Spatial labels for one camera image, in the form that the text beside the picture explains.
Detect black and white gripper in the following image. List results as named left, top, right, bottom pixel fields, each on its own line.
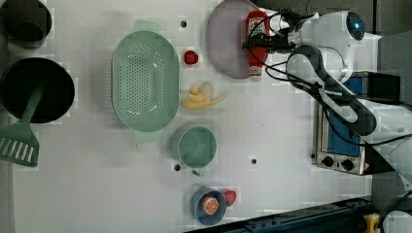
left=242, top=9, right=303, bottom=53

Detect red ketchup bottle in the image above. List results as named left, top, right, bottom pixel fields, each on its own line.
left=246, top=10, right=269, bottom=82

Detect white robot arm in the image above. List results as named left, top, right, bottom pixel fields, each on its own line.
left=242, top=10, right=411, bottom=191

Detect grey round plate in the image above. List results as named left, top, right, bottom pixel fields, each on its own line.
left=206, top=0, right=266, bottom=82

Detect red toy strawberry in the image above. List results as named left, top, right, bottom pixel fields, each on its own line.
left=184, top=50, right=198, bottom=65

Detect peeled toy banana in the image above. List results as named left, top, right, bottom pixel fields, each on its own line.
left=181, top=83, right=225, bottom=110

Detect green metal mug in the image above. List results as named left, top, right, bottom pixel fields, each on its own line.
left=170, top=125, right=217, bottom=177

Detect green perforated colander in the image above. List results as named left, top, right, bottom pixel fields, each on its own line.
left=111, top=20, right=180, bottom=141

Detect silver toaster oven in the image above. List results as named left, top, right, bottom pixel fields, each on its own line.
left=310, top=71, right=402, bottom=176

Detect red toy fruit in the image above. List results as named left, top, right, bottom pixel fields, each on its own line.
left=223, top=189, right=237, bottom=207

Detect blue bowl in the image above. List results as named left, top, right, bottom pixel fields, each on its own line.
left=190, top=186, right=227, bottom=226

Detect toy orange half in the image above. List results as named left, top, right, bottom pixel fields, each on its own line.
left=200, top=196, right=220, bottom=216

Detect yellow clamp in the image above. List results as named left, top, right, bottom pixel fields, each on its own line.
left=363, top=214, right=380, bottom=233

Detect small black pot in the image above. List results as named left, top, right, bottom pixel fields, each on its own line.
left=0, top=0, right=52, bottom=42

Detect large black pot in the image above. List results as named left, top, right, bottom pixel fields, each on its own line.
left=0, top=56, right=76, bottom=124

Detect green slotted spatula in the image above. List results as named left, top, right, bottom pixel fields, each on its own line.
left=0, top=85, right=44, bottom=167

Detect black table edge rail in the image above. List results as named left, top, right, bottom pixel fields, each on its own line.
left=186, top=198, right=373, bottom=233

